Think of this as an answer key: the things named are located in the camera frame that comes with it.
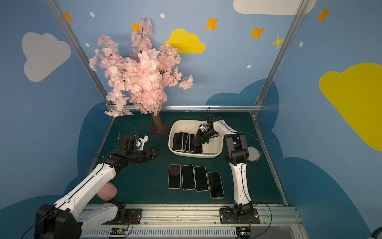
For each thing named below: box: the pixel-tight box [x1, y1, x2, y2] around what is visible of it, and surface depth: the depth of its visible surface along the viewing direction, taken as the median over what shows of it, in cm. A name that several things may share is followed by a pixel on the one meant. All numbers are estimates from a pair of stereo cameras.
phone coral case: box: [188, 133, 195, 153], surface depth 100 cm
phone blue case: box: [192, 144, 203, 154], surface depth 100 cm
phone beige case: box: [207, 171, 225, 200], surface depth 86 cm
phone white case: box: [181, 164, 196, 191], surface depth 90 cm
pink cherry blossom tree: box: [88, 17, 194, 131], surface depth 69 cm
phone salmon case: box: [180, 132, 190, 152], surface depth 103 cm
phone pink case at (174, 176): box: [167, 163, 182, 190], surface depth 87 cm
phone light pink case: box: [193, 165, 209, 193], surface depth 87 cm
